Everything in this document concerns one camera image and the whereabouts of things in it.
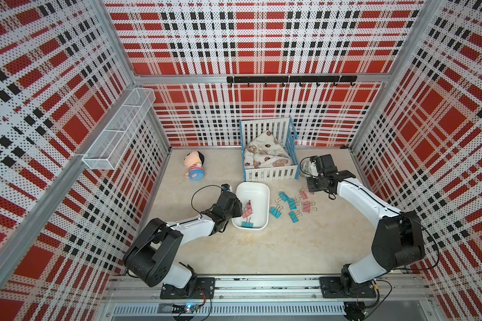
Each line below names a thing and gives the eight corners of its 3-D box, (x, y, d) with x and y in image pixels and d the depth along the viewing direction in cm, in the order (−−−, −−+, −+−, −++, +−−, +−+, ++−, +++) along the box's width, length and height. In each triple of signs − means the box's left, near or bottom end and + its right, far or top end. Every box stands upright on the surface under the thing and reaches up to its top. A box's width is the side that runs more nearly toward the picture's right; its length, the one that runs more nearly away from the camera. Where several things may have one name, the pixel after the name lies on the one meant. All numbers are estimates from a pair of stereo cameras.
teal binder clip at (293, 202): (291, 210, 97) (292, 208, 95) (285, 201, 100) (286, 199, 98) (303, 205, 98) (304, 203, 97) (297, 197, 102) (298, 194, 100)
